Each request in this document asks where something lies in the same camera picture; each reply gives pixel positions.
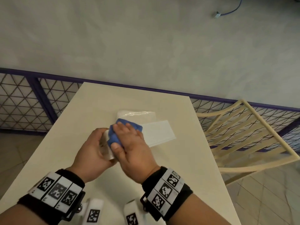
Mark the purple metal mesh fence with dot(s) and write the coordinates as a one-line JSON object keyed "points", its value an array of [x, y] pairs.
{"points": [[35, 93]]}

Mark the person's right thumb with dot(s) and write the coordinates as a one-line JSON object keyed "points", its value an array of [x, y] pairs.
{"points": [[116, 150]]}

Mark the person's left thumb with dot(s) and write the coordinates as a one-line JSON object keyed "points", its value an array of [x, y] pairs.
{"points": [[100, 132]]}

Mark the white rectangular sheet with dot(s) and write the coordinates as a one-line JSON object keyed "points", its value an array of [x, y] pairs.
{"points": [[158, 133]]}

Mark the black left wristband with markers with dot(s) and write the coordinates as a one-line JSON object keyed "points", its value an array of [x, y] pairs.
{"points": [[56, 192]]}

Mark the blue cleaning cloth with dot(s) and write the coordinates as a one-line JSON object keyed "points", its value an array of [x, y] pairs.
{"points": [[112, 138]]}

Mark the black wristband with markers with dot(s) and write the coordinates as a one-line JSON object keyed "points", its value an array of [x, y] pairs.
{"points": [[56, 192], [165, 190]]}

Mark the cream wooden chair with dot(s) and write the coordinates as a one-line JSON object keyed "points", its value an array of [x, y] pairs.
{"points": [[255, 128]]}

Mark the person's left forearm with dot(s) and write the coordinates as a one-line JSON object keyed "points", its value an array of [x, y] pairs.
{"points": [[25, 216]]}

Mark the person's right forearm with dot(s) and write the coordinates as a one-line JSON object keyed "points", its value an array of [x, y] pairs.
{"points": [[199, 212]]}

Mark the person's right hand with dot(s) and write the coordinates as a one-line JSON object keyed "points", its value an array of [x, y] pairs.
{"points": [[136, 156]]}

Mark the black right wristband with markers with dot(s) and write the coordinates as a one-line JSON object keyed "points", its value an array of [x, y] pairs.
{"points": [[165, 190]]}

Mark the person's left hand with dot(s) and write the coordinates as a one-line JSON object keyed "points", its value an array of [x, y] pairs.
{"points": [[90, 154]]}

